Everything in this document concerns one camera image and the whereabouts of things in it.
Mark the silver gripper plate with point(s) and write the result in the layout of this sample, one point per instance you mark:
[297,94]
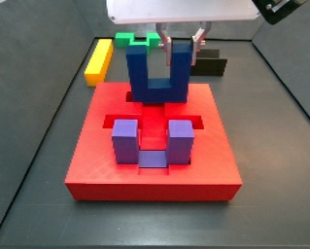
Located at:
[159,11]

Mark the blue U-shaped block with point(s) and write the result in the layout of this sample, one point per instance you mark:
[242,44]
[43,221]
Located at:
[159,90]

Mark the black angled fixture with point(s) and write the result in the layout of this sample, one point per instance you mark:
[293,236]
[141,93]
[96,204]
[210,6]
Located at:
[210,64]

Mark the green stepped block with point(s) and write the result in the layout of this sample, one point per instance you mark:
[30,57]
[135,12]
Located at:
[125,39]

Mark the yellow long block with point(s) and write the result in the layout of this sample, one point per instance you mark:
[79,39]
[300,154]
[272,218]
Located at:
[99,63]

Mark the purple U-shaped block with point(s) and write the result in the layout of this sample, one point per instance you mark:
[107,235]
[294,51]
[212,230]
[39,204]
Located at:
[155,146]

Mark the red base block with slots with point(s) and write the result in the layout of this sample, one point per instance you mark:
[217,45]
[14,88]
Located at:
[206,177]

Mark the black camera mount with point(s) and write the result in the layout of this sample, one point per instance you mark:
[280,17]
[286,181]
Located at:
[276,10]

